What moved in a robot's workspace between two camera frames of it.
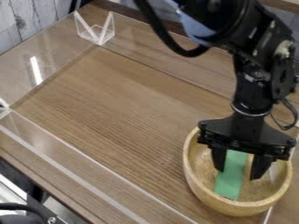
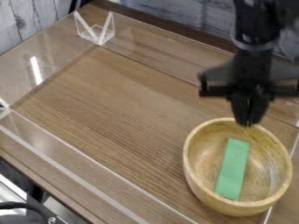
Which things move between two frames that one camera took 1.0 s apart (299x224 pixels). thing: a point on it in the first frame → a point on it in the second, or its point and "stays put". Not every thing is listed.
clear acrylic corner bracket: x=96 y=33 stays put
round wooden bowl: x=257 y=194 stays put
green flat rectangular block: x=228 y=179 stays put
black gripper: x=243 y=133 → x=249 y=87
